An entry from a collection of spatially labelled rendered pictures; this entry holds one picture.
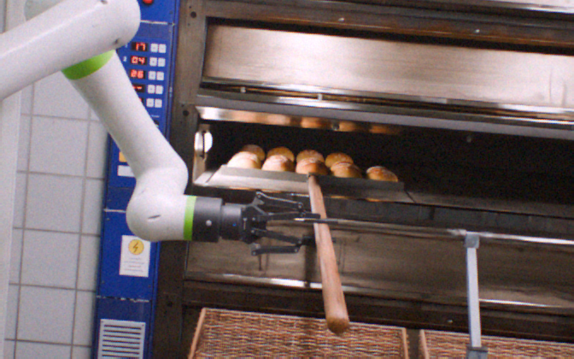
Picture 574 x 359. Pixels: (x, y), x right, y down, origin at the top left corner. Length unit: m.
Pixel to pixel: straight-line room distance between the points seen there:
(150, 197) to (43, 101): 0.83
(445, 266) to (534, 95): 0.51
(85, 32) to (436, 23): 1.23
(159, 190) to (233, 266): 0.74
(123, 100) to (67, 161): 0.78
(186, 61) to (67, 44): 1.01
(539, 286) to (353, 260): 0.50
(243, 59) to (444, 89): 0.54
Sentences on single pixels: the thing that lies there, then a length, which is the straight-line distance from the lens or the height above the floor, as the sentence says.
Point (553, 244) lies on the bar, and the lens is 2.59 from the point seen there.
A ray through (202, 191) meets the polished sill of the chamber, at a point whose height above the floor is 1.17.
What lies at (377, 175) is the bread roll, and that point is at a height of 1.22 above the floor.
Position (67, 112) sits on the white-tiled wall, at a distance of 2.94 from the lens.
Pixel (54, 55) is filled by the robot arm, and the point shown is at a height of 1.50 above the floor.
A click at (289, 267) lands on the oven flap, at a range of 2.91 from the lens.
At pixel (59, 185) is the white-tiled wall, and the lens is 2.96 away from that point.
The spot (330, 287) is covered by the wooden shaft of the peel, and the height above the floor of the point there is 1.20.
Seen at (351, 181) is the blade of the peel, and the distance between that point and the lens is 3.22.
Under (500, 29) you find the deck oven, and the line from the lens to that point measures 2.92.
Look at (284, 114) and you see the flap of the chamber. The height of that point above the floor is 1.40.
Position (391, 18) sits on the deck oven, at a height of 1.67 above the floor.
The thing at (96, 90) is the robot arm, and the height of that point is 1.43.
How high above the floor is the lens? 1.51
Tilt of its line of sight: 5 degrees down
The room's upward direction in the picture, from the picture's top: 5 degrees clockwise
